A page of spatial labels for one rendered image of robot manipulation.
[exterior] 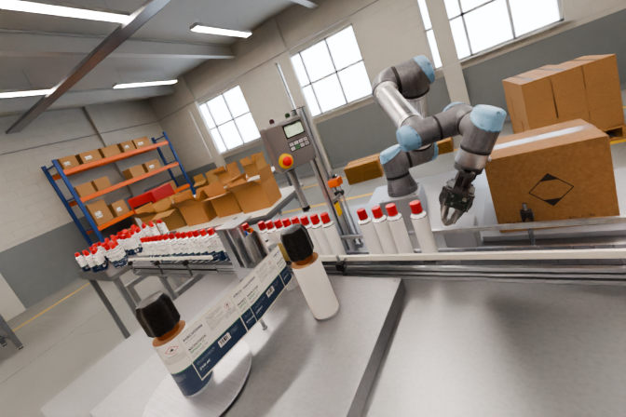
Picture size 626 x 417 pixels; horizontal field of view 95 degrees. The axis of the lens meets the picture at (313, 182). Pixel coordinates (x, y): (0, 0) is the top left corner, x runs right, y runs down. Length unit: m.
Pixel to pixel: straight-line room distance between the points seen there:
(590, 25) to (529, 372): 6.23
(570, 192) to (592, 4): 5.72
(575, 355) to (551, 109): 3.69
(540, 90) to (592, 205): 3.19
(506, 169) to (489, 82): 5.40
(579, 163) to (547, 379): 0.60
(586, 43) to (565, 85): 2.42
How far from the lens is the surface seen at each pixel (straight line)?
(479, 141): 0.82
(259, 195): 2.82
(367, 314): 0.92
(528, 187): 1.13
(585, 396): 0.80
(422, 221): 0.97
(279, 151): 1.14
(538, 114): 4.34
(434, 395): 0.79
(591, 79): 4.42
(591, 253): 0.98
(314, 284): 0.88
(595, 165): 1.14
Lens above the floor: 1.46
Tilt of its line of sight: 13 degrees down
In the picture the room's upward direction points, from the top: 22 degrees counter-clockwise
